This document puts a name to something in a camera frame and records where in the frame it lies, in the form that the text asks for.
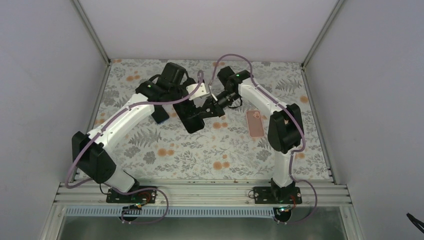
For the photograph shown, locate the black phone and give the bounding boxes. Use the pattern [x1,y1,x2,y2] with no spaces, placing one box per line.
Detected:
[173,100,205,134]

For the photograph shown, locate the blue smartphone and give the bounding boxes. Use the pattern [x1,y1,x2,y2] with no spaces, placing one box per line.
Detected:
[151,105,170,124]

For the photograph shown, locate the pink phone case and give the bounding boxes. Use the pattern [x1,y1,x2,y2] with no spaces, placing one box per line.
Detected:
[245,110,265,138]

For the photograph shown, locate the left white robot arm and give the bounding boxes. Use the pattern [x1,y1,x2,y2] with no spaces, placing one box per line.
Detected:
[65,62,205,195]

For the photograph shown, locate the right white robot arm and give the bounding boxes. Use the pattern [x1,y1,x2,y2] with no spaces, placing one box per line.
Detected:
[198,66,305,201]

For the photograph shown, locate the floral tablecloth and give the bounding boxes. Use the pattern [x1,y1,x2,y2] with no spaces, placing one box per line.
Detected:
[79,58,332,182]

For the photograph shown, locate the black object at edge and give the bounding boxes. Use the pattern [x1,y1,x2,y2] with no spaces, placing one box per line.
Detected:
[406,212,424,233]

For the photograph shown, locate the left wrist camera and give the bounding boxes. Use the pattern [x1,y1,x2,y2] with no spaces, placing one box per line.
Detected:
[186,82,210,101]

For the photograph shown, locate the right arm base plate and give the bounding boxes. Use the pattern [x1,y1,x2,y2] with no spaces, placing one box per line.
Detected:
[252,186,303,205]

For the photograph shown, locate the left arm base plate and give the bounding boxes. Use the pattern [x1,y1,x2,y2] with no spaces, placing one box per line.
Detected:
[105,186,157,205]

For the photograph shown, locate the grey slotted cable duct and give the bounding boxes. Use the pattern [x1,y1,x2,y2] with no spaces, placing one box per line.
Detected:
[66,206,275,218]

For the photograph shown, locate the aluminium rail frame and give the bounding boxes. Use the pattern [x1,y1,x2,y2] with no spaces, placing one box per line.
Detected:
[53,179,352,207]

